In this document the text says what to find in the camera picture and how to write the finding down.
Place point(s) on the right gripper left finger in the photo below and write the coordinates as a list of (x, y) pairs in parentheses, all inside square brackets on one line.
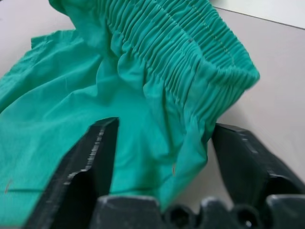
[(78, 186)]

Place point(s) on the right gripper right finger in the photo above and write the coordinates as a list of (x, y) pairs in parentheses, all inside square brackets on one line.
[(247, 167)]

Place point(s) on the green elastic-waist shorts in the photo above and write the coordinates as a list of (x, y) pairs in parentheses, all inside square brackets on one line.
[(95, 83)]

